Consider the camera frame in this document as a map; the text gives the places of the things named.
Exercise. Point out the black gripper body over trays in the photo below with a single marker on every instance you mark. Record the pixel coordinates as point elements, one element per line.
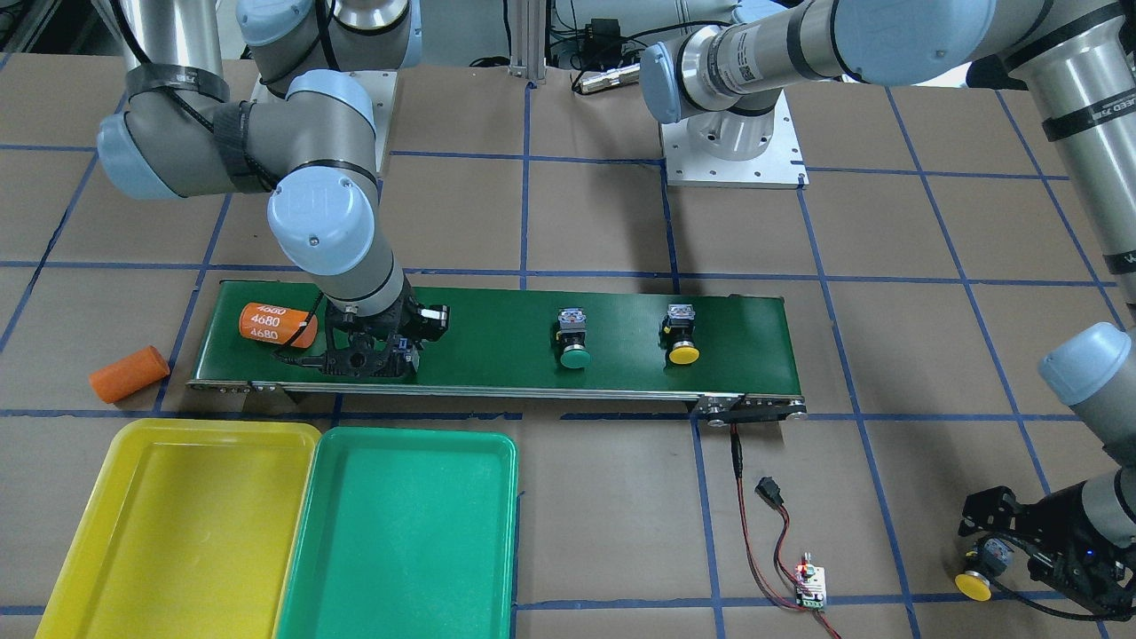
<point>432,322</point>

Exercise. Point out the tray gripper black finger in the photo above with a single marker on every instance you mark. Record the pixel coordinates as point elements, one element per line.
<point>428,324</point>

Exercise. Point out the black gripper body by buttons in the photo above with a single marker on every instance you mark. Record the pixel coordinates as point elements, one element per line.
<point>1071,539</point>

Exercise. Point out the yellow push button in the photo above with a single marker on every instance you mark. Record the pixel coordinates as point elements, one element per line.
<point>983,563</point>
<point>677,333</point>

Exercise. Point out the orange cylinder marked 4680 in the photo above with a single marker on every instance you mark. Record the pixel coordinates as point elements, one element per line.
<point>277,325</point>

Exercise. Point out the plain orange cylinder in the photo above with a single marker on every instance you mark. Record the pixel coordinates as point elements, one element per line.
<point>124,377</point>

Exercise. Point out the robot arm over trays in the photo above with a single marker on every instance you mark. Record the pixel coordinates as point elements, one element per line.
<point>312,149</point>

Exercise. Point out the green plastic tray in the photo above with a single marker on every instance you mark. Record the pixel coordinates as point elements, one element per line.
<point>405,534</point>

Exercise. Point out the small controller circuit board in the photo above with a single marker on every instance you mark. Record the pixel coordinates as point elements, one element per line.
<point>810,584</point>

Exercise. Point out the yellow plastic tray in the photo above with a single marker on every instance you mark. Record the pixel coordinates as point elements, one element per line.
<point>187,533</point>

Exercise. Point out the silver cylindrical connector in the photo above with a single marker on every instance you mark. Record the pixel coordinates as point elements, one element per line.
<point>588,85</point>

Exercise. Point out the green conveyor belt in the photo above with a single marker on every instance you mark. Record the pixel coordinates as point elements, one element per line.
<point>501,343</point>

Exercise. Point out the black power adapter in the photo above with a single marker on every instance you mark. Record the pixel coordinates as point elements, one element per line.
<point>600,36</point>

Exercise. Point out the aluminium frame post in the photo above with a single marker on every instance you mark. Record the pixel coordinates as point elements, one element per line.
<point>528,27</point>

